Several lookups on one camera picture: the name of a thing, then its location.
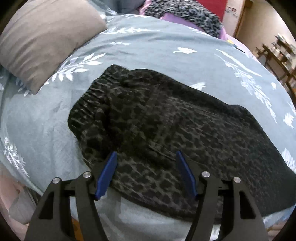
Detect dark leopard print pants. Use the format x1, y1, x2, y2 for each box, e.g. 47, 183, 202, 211
68, 65, 295, 220

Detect grey leopard print garment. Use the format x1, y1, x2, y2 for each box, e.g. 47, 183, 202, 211
144, 0, 223, 38

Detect blue leaf print bedsheet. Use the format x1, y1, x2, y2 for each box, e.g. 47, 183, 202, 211
0, 14, 296, 241

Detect wooden wall shelf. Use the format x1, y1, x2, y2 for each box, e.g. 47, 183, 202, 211
255, 34, 295, 96

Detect grey-brown pillow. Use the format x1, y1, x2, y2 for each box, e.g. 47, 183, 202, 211
1, 1, 107, 94

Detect purple cloth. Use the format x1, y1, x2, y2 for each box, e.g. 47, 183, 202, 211
139, 1, 228, 40

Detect red curtain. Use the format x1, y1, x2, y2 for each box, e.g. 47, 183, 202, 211
198, 0, 227, 21

